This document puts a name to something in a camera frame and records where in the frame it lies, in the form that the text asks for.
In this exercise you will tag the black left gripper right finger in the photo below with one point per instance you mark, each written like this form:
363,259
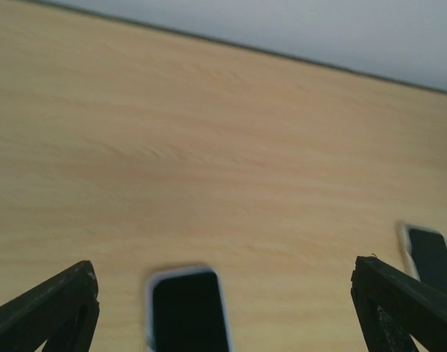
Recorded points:
395,310

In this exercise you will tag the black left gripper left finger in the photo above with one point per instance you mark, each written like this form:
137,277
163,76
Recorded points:
60,314

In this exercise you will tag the black smartphone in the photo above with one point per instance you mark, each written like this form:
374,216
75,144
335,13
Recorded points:
424,252

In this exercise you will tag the phone in lilac case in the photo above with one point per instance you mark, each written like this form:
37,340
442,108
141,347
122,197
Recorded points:
185,310

